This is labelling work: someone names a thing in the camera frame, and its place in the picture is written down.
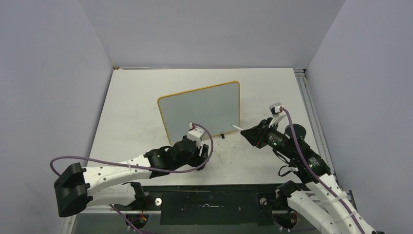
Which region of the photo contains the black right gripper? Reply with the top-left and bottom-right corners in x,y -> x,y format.
241,117 -> 295,158

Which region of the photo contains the black whiteboard marker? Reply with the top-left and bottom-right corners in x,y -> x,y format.
231,124 -> 243,131

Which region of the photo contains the yellow-framed whiteboard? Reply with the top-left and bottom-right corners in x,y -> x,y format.
157,80 -> 241,145

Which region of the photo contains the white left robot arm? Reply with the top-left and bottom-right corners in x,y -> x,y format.
54,136 -> 211,217

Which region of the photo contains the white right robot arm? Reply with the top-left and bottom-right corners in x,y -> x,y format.
240,118 -> 378,234

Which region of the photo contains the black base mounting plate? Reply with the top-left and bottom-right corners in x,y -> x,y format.
125,184 -> 290,226

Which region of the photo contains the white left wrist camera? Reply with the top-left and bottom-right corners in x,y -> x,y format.
187,122 -> 206,143

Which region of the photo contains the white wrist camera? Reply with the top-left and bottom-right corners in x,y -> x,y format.
268,102 -> 286,128
187,122 -> 206,143

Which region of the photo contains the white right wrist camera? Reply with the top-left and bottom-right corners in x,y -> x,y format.
268,102 -> 286,128

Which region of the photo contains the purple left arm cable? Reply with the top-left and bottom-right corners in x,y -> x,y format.
50,122 -> 214,234

